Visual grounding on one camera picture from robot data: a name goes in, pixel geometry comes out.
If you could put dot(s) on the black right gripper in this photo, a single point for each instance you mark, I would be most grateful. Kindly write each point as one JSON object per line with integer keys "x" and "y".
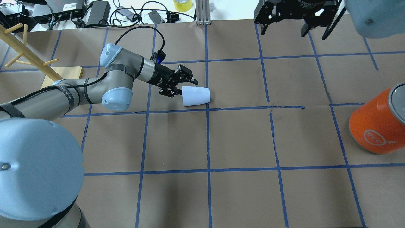
{"x": 303, "y": 4}

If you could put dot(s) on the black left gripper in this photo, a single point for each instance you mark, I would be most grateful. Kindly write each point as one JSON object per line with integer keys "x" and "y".
{"x": 162, "y": 78}

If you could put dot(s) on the light blue plastic cup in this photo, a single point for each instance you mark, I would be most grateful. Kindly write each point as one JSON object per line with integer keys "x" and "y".
{"x": 192, "y": 95}

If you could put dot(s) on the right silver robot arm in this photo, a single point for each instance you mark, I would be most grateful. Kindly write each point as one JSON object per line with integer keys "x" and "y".
{"x": 373, "y": 19}

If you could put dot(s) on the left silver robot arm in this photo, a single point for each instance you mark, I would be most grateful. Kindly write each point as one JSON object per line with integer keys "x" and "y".
{"x": 41, "y": 161}

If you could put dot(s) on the yellow tape roll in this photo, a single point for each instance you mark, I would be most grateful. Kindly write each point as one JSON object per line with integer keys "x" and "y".
{"x": 183, "y": 5}

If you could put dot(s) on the wooden mug tree stand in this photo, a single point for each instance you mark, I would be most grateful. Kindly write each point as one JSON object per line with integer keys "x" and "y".
{"x": 27, "y": 57}

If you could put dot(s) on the orange canister with grey lid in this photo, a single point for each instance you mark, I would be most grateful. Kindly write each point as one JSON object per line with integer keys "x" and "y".
{"x": 379, "y": 125}

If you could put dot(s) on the aluminium frame post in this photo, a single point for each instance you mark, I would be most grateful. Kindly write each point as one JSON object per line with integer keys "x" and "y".
{"x": 202, "y": 10}

